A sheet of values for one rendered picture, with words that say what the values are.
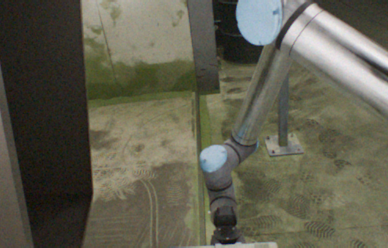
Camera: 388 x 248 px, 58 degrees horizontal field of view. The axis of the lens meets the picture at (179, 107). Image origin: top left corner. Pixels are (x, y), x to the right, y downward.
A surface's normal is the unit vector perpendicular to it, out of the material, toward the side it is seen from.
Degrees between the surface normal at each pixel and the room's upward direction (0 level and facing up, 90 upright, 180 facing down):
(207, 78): 90
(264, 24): 87
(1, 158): 90
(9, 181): 90
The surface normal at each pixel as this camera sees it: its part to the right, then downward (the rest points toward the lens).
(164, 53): -0.03, 0.48
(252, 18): -0.78, 0.34
